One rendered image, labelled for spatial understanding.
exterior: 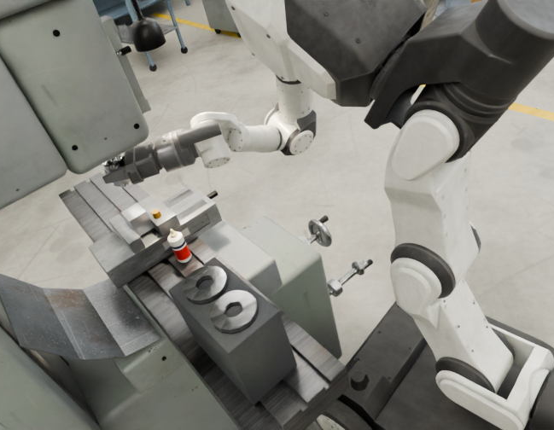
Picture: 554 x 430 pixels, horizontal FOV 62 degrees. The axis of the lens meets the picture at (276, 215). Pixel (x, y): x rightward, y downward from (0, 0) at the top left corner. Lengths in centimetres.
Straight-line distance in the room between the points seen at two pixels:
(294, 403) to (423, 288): 34
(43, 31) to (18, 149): 21
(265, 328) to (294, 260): 64
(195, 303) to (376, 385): 60
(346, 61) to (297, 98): 44
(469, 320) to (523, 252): 137
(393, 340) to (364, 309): 82
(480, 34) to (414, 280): 49
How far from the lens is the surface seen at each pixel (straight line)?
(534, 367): 124
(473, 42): 69
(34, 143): 96
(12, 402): 111
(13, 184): 98
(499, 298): 230
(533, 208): 275
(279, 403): 98
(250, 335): 85
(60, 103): 97
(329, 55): 76
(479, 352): 120
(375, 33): 75
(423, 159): 78
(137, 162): 110
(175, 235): 125
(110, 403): 139
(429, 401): 136
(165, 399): 143
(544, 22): 69
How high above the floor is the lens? 178
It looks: 39 degrees down
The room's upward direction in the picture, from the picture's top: 16 degrees counter-clockwise
